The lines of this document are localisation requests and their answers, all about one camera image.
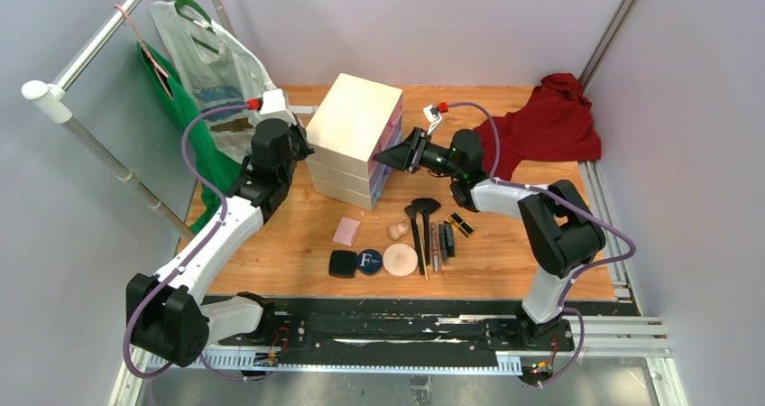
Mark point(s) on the pink clothes hanger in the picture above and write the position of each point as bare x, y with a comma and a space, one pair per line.
161, 74

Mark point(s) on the silver maroon mascara tube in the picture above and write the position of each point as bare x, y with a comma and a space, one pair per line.
435, 250

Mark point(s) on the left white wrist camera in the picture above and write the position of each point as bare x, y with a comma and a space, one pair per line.
276, 106

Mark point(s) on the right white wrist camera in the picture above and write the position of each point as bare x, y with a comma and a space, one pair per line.
434, 116

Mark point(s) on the white plastic bag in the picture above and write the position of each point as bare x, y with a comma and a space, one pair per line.
215, 80

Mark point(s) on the beige makeup sponge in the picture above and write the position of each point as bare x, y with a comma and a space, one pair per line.
397, 231

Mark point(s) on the round navy compact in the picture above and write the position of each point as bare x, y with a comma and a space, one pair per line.
369, 262

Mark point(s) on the black square compact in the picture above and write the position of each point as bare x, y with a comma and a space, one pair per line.
342, 264

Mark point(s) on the black fan makeup brush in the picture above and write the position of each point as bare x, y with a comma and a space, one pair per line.
426, 206

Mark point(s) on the black lipstick tube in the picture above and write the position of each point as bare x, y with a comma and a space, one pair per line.
449, 239

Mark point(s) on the round beige powder puff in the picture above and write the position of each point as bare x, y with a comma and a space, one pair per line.
400, 260

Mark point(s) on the green clothes hanger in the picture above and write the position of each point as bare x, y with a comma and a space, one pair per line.
192, 11

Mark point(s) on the green cloth bag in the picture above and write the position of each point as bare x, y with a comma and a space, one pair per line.
213, 165

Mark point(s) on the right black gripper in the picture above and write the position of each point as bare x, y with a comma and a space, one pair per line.
408, 154

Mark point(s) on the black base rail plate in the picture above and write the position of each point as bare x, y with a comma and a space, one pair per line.
402, 333

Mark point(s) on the pink square pad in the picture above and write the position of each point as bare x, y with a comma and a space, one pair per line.
346, 231

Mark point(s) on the white mini drawer cabinet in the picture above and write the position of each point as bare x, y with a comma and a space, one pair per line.
343, 132

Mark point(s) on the black gold lipstick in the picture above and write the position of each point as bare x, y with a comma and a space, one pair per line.
460, 224

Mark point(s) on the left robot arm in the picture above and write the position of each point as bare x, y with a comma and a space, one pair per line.
166, 314

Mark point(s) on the black mascara tube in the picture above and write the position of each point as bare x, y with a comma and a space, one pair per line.
442, 238

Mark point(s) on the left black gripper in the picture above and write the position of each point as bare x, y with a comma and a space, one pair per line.
299, 133

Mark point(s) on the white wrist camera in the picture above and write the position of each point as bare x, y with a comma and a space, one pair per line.
276, 106
434, 116

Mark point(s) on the thin gold brush handle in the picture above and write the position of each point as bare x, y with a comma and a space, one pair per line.
424, 248

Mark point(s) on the red cloth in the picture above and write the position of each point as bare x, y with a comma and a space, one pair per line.
556, 124

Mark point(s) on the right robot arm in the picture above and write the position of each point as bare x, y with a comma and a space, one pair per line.
561, 230

